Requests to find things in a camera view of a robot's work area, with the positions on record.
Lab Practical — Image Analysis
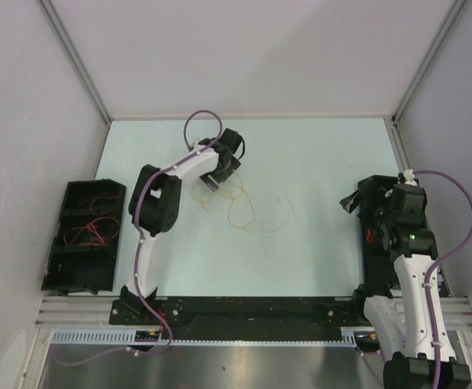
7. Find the yellow wire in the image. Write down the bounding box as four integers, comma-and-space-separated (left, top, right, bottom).
191, 173, 261, 232

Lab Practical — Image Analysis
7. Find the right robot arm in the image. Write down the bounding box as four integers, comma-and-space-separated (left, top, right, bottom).
340, 172, 472, 388

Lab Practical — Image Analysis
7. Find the dark brown wire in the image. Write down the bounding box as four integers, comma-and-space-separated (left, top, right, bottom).
79, 190, 122, 214

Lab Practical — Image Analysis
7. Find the white slotted cable duct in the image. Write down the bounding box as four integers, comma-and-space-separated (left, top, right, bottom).
51, 328, 357, 348

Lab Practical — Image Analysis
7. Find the left black sorting bin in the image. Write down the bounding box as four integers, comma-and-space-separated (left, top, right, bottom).
41, 179, 127, 295

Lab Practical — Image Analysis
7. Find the black sorting bin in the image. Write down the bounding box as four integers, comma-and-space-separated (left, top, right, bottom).
41, 179, 127, 295
357, 173, 450, 297

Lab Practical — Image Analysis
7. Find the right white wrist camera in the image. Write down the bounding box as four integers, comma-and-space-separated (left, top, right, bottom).
397, 169, 419, 187

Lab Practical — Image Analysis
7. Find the aluminium frame rail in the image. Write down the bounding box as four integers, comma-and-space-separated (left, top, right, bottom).
36, 0, 112, 126

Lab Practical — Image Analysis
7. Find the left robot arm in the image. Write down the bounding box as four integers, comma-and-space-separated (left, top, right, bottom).
120, 128, 245, 324

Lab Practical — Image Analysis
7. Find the red wire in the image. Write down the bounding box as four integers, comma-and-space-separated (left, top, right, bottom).
63, 216, 122, 247

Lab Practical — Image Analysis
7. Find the right black sorting bin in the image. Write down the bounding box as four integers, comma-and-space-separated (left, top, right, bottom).
357, 173, 450, 297

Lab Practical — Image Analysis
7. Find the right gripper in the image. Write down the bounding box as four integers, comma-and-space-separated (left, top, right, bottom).
338, 177, 396, 238

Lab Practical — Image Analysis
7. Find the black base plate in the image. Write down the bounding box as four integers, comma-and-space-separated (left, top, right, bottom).
109, 295, 400, 342

